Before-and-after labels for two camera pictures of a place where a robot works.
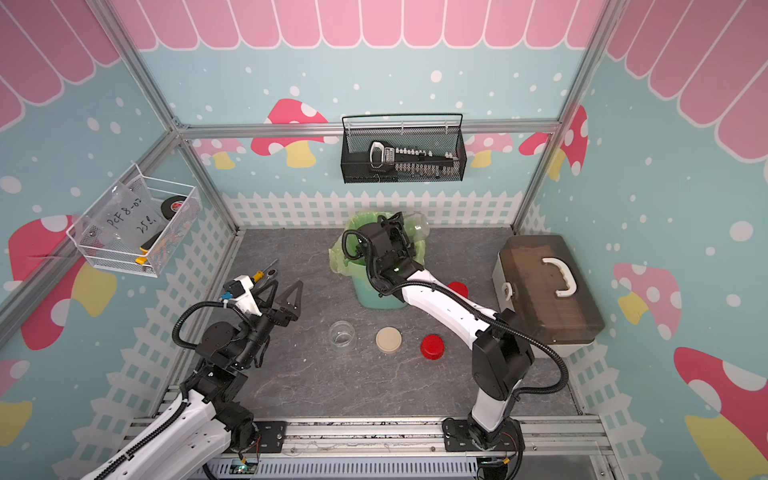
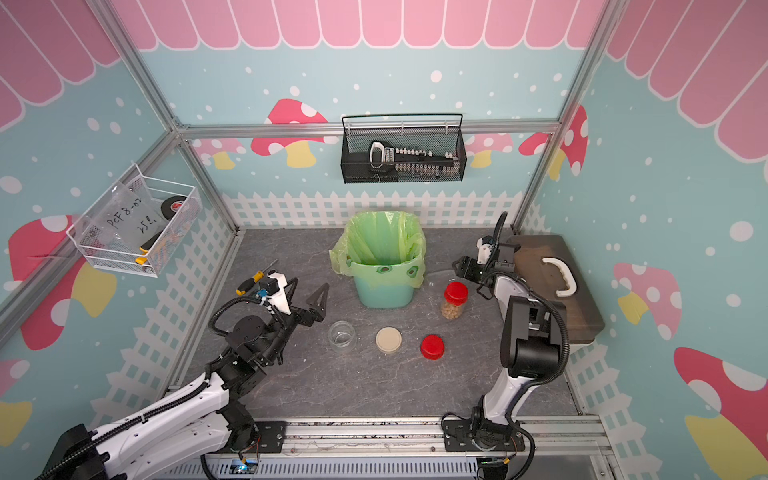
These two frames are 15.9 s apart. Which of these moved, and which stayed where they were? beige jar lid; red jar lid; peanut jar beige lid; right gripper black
Moved: right gripper black
Stayed: red jar lid; beige jar lid; peanut jar beige lid
